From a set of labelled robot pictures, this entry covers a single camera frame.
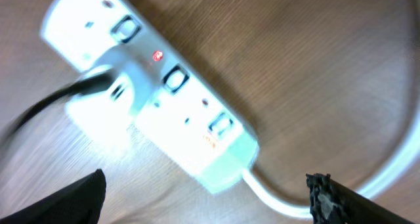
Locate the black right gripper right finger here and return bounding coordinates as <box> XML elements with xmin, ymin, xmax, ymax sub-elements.
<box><xmin>306</xmin><ymin>173</ymin><xmax>413</xmax><ymax>224</ymax></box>

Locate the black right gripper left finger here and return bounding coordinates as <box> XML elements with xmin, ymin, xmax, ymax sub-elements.
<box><xmin>1</xmin><ymin>169</ymin><xmax>106</xmax><ymax>224</ymax></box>

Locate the black charging cable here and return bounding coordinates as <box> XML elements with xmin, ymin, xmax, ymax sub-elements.
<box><xmin>0</xmin><ymin>71</ymin><xmax>116</xmax><ymax>146</ymax></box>

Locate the white USB charger adapter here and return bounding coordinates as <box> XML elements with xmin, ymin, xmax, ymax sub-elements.
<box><xmin>66</xmin><ymin>47</ymin><xmax>158</xmax><ymax>153</ymax></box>

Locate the white power strip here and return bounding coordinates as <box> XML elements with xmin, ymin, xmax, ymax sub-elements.
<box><xmin>40</xmin><ymin>0</ymin><xmax>259</xmax><ymax>193</ymax></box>

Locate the white power strip cord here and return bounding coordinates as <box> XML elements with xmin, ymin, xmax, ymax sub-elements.
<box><xmin>241</xmin><ymin>105</ymin><xmax>420</xmax><ymax>219</ymax></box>

